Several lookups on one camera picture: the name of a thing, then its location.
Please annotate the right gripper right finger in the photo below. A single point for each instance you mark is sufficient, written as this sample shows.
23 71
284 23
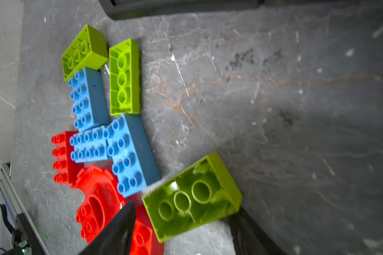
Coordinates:
249 238

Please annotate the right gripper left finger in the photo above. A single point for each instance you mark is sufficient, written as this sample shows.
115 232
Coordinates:
116 237

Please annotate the green lego brick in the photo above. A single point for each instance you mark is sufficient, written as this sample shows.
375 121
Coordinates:
88 50
202 193
125 88

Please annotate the red lego brick beside arch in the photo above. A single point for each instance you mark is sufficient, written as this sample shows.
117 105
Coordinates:
144 238

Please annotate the red arch lego piece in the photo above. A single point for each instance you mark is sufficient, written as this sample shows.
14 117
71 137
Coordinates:
102 200

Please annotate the blue lego brick centre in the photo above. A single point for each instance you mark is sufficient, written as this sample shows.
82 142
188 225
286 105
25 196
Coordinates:
133 161

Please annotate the red lego brick far left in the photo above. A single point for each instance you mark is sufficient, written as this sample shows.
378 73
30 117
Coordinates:
67 169

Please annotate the blue lego brick flat left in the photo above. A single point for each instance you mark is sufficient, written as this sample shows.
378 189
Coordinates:
89 146

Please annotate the blue lego brick upper left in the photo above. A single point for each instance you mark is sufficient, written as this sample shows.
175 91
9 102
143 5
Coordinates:
89 99

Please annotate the green lego brick upright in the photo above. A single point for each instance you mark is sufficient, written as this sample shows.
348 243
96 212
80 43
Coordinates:
125 88

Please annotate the black two-compartment tray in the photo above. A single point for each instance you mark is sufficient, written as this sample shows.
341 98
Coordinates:
124 10

